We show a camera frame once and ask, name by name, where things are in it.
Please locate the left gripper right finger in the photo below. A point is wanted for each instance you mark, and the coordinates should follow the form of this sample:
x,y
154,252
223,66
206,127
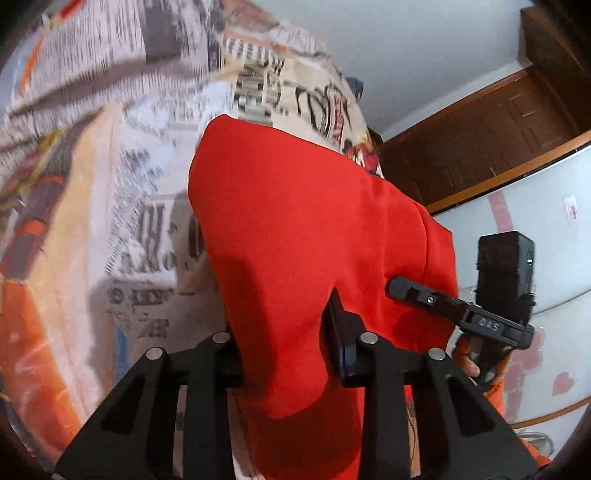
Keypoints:
x,y
424,398

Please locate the brown wooden door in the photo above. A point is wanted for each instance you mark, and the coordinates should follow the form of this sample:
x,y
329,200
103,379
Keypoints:
x,y
459,152

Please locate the red zip jacket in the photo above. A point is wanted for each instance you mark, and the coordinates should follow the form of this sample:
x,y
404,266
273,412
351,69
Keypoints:
x,y
286,223

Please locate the brown overhead cabinet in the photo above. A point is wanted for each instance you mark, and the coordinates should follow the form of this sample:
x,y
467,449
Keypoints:
x,y
554,54

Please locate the blue grey backpack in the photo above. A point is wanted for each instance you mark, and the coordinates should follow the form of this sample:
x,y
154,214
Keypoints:
x,y
357,87

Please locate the newspaper print bed cover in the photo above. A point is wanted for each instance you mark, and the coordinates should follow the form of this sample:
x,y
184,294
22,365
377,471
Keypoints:
x,y
101,254

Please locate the person right hand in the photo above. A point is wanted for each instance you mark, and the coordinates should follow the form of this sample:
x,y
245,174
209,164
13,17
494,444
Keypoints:
x,y
475,364

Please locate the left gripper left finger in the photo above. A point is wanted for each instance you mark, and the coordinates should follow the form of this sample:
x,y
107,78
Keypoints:
x,y
131,434

